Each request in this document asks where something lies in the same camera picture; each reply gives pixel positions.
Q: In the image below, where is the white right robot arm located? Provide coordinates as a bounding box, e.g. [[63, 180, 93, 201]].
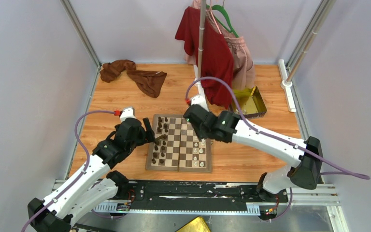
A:
[[183, 104, 323, 202]]

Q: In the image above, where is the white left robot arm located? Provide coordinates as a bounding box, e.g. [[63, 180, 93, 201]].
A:
[[25, 117, 155, 232]]

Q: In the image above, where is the dark chess piece queen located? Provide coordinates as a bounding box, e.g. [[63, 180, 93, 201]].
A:
[[154, 134, 167, 145]]

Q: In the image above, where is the wooden chess board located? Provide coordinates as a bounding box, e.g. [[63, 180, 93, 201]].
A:
[[145, 114, 212, 173]]

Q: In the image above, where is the yellow transparent tray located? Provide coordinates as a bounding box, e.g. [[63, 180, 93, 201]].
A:
[[233, 87, 267, 119]]

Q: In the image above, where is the brown crumpled cloth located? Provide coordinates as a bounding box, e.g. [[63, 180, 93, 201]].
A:
[[100, 59, 167, 98]]

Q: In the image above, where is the white clothes rack stand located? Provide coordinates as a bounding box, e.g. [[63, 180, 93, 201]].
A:
[[195, 0, 206, 96]]

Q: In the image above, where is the pink hanging garment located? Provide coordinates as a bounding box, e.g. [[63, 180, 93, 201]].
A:
[[185, 0, 256, 90]]

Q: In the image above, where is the red hanging shirt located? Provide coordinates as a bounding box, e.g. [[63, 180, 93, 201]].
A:
[[175, 6, 234, 109]]

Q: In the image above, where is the white corner rack foot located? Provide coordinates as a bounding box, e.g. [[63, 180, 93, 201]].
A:
[[278, 59, 297, 113]]

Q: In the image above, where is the yellow object at bottom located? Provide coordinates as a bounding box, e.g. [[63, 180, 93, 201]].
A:
[[176, 216, 211, 232]]

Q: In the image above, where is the green clothes hanger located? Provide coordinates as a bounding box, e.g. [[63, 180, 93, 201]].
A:
[[205, 1, 239, 38]]

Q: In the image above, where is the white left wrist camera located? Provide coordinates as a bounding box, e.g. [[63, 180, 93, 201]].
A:
[[119, 106, 136, 122]]

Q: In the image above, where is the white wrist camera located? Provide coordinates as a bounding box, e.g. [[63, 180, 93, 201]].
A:
[[119, 106, 136, 122], [190, 94, 209, 111]]

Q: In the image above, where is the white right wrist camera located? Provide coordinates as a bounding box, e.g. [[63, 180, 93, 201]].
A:
[[190, 94, 209, 111]]

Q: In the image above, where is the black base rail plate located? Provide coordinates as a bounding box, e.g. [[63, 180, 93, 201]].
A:
[[93, 180, 289, 218]]

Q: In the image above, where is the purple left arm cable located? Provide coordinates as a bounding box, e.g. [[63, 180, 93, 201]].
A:
[[21, 110, 122, 232]]

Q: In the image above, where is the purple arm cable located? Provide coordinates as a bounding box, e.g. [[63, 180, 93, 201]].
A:
[[185, 76, 371, 181], [21, 110, 122, 232]]

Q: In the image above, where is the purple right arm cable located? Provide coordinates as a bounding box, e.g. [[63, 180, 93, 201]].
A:
[[185, 76, 371, 181]]

